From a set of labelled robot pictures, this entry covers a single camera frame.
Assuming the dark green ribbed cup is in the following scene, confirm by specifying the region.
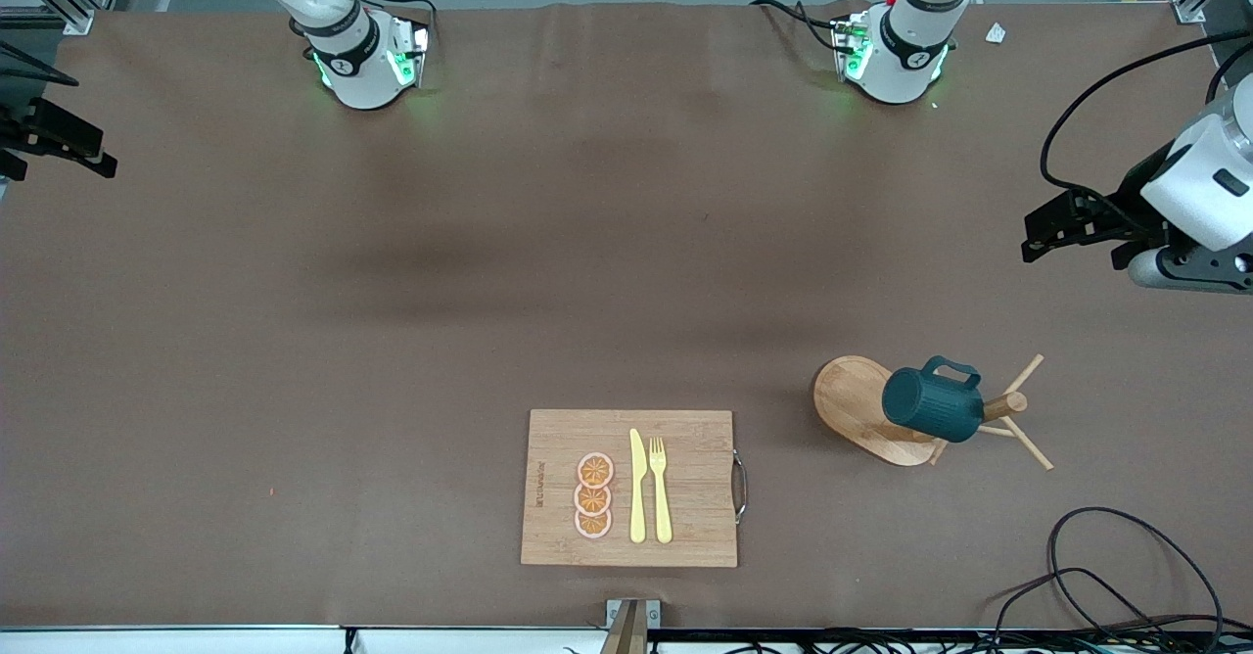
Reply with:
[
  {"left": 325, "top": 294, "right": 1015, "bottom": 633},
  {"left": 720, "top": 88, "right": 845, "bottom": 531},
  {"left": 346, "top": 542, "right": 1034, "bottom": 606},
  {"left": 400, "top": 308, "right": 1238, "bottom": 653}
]
[{"left": 881, "top": 355, "right": 985, "bottom": 444}]

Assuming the wooden cup rack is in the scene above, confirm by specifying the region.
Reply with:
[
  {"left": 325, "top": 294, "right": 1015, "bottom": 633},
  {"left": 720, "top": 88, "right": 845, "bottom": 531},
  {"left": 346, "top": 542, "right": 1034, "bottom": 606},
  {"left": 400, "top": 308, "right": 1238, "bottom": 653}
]
[{"left": 812, "top": 353, "right": 1055, "bottom": 471}]

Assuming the brown table cover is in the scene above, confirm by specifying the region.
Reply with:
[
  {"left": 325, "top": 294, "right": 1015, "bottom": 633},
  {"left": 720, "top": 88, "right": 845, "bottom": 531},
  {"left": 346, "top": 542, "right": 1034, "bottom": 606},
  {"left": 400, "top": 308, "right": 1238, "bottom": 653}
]
[{"left": 0, "top": 0, "right": 1253, "bottom": 631}]

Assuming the bamboo cutting board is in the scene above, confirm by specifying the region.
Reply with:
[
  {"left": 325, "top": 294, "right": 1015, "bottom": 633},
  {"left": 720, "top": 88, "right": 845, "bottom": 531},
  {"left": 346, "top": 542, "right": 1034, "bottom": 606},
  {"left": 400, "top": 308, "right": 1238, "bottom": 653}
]
[{"left": 520, "top": 409, "right": 749, "bottom": 569}]

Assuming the yellow plastic fork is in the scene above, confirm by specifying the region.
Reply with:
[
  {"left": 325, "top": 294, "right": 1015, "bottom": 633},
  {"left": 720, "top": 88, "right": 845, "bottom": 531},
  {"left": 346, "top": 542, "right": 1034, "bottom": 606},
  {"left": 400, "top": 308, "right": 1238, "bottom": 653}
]
[{"left": 649, "top": 437, "right": 673, "bottom": 544}]

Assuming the yellow plastic knife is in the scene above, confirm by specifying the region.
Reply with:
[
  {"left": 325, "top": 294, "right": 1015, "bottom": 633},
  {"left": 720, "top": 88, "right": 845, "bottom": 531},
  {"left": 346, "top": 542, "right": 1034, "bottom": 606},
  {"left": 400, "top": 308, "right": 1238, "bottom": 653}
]
[{"left": 628, "top": 428, "right": 648, "bottom": 544}]

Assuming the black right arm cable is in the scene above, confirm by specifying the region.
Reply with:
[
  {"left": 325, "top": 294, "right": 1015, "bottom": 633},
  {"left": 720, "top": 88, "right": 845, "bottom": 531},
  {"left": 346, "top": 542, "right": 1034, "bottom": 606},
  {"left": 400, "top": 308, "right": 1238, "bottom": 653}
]
[{"left": 0, "top": 39, "right": 81, "bottom": 87}]

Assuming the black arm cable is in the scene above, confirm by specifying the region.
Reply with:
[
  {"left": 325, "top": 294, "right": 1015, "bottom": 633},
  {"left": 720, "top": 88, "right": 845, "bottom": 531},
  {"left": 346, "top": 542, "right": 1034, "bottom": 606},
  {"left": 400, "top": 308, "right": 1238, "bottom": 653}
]
[
  {"left": 0, "top": 39, "right": 81, "bottom": 87},
  {"left": 1039, "top": 27, "right": 1253, "bottom": 197}
]

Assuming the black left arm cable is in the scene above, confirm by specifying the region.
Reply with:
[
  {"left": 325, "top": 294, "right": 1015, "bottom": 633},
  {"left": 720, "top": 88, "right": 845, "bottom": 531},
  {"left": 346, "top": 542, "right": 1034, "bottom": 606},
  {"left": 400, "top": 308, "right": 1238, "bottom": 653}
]
[{"left": 1039, "top": 27, "right": 1253, "bottom": 197}]

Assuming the black looped cable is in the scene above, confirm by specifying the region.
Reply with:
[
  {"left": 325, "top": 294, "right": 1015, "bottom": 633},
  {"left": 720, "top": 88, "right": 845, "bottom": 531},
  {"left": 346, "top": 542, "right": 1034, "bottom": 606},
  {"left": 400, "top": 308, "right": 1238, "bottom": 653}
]
[
  {"left": 1047, "top": 507, "right": 1225, "bottom": 650},
  {"left": 994, "top": 567, "right": 1176, "bottom": 650}
]

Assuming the black left base cable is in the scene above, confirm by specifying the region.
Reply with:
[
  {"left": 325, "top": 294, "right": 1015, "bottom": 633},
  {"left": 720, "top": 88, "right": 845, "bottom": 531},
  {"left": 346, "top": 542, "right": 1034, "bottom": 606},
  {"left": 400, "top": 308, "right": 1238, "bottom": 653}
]
[{"left": 751, "top": 0, "right": 845, "bottom": 54}]

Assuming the metal bracket with post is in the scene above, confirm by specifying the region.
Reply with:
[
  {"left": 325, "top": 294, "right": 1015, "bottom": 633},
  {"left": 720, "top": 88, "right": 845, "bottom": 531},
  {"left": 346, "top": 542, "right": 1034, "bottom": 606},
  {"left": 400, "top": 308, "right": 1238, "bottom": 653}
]
[{"left": 601, "top": 598, "right": 662, "bottom": 654}]

